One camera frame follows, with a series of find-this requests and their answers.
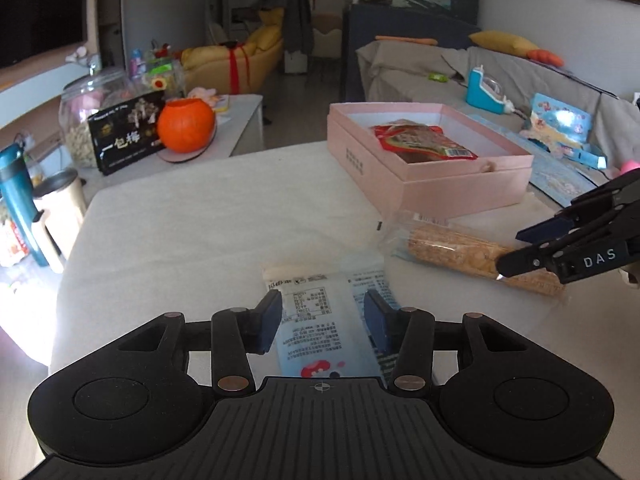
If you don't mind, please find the black television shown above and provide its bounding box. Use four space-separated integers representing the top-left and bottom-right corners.
0 0 87 67

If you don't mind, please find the pink cardboard box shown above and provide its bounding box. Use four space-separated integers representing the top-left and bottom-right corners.
328 102 533 219

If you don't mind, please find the yellow sofa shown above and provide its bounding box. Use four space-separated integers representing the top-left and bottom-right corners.
181 8 284 96

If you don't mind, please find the teal thermos bottle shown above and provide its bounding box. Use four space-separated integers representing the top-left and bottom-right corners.
0 143 49 268

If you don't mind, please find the glass jar with nuts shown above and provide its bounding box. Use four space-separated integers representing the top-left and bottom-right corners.
58 67 138 168

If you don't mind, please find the long corn snack packet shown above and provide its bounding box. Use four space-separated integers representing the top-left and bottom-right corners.
380 211 567 302

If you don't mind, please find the yellow pillow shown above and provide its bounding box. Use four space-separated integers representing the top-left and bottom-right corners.
469 30 539 58

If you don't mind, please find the grey covered sofa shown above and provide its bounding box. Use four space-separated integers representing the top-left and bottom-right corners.
356 40 639 169

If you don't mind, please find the orange pumpkin bucket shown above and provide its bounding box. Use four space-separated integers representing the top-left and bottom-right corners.
157 99 216 154

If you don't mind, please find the blue white snack bag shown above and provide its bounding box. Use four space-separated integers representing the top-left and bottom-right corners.
262 249 399 380

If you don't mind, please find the black plum gift box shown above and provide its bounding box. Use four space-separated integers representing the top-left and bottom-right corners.
88 91 165 176

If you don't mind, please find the white steel cup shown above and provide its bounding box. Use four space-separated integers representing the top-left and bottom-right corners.
32 168 87 274

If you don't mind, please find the colourful children book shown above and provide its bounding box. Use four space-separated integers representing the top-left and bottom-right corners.
520 93 608 170

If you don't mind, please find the red meat snack packet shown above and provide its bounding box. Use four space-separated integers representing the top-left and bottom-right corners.
371 119 477 164

